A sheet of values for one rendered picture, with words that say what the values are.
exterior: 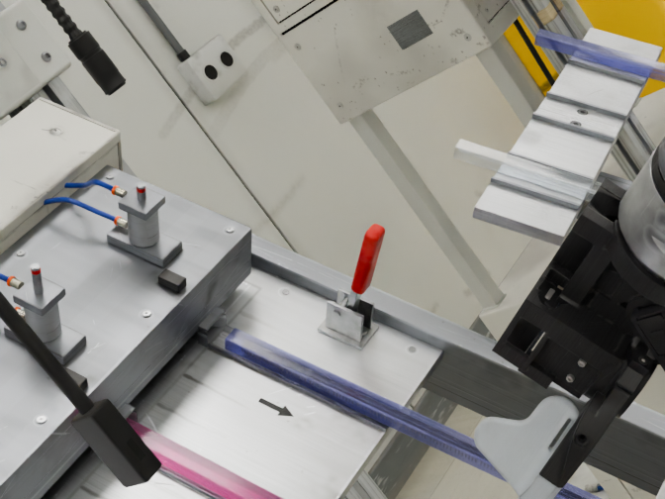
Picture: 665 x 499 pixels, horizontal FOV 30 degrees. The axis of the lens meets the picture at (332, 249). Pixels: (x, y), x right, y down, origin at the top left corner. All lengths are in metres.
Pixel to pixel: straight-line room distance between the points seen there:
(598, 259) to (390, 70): 1.17
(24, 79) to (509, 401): 0.46
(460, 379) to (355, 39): 0.96
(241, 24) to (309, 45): 1.42
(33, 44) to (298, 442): 0.41
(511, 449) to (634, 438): 0.18
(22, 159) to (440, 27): 0.90
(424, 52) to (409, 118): 1.82
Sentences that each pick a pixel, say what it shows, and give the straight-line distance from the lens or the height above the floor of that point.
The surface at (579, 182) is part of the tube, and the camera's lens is 0.96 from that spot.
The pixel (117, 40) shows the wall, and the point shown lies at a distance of 3.04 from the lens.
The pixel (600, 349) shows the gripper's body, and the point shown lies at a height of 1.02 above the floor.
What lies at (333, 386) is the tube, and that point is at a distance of 0.88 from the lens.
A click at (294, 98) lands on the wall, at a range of 3.32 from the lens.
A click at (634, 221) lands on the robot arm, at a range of 0.65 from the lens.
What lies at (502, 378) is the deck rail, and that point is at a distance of 0.92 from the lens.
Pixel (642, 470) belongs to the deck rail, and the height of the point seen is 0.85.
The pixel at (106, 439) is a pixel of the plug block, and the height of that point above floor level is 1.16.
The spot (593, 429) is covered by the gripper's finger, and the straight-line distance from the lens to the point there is 0.71.
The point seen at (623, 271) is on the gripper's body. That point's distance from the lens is 0.66.
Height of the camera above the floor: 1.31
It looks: 13 degrees down
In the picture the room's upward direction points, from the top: 37 degrees counter-clockwise
